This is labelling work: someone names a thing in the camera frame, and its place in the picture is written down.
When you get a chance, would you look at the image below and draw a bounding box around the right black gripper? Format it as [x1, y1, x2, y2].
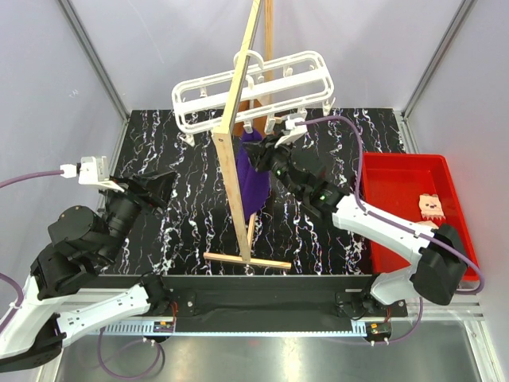
[243, 132, 305, 201]

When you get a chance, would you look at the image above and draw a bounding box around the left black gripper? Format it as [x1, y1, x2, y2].
[101, 170, 180, 263]

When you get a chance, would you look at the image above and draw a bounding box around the purple sock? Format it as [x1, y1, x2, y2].
[235, 130, 270, 222]

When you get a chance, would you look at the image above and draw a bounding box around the white plastic clip hanger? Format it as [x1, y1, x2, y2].
[172, 50, 335, 146]

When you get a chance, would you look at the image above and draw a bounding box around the wooden hanger stand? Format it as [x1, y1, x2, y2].
[203, 0, 292, 271]

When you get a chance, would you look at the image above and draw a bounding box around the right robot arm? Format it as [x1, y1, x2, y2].
[242, 138, 468, 316]

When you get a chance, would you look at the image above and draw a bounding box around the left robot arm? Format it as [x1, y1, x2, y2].
[1, 172, 177, 372]

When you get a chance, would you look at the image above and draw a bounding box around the black marble pattern mat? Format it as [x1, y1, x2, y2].
[107, 108, 404, 275]

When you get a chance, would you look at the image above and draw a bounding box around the red plastic tray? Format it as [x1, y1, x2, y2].
[361, 153, 478, 263]

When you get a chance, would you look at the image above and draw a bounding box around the pink patterned sock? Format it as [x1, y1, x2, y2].
[418, 193, 445, 228]

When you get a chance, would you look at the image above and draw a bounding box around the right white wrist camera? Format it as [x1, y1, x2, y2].
[275, 114, 308, 148]

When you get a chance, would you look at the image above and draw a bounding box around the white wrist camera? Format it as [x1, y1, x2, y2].
[275, 114, 308, 148]
[60, 156, 124, 193]

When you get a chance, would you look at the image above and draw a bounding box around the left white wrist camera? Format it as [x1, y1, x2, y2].
[60, 156, 124, 193]

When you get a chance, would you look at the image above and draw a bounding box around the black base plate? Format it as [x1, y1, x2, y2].
[125, 273, 409, 333]

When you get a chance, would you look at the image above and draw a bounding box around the white slotted cable duct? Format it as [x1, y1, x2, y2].
[104, 320, 154, 336]

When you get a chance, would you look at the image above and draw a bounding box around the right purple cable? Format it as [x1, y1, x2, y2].
[297, 116, 486, 294]

